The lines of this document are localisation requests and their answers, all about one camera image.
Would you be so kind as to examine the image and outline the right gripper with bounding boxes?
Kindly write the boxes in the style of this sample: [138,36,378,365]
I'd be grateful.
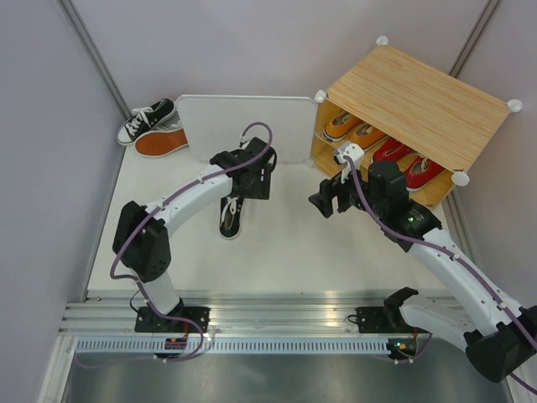
[308,160,386,218]

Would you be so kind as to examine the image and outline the wooden shoe cabinet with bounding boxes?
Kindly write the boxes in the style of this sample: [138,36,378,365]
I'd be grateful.
[311,36,522,207]

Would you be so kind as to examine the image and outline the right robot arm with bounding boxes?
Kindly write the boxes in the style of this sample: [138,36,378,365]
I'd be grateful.
[308,161,536,383]

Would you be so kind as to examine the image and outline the red sneaker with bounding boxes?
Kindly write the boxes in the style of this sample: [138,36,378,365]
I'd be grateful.
[404,156,445,192]
[372,138,414,162]

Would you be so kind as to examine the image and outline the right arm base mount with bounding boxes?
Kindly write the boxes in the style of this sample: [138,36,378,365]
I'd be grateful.
[346,306,406,334]

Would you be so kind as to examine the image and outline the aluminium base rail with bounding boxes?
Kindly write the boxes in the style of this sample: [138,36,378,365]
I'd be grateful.
[58,289,475,337]

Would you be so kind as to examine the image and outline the grey sneaker orange sole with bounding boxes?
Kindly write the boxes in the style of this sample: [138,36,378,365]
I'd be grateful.
[134,128,188,158]

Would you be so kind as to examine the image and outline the black sneaker white laces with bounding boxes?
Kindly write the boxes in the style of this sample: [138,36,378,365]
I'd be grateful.
[116,98,176,146]

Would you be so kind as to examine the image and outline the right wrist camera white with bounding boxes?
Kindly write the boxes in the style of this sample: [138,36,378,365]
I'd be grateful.
[333,141,365,184]

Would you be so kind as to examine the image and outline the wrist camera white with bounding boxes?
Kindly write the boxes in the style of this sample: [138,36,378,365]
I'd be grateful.
[239,135,251,149]
[333,141,365,184]

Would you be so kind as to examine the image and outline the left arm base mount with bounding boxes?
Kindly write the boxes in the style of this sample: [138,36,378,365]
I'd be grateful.
[129,297,211,334]

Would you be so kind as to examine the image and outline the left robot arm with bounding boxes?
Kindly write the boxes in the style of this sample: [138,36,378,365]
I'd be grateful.
[111,137,277,332]

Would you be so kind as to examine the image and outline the white slotted cable duct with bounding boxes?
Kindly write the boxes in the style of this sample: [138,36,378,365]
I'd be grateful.
[76,337,389,355]

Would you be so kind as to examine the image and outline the white cabinet door panel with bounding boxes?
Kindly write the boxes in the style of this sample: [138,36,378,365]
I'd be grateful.
[174,94,318,165]

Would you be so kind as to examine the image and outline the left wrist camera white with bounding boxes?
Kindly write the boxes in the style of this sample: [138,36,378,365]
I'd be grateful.
[239,135,251,149]

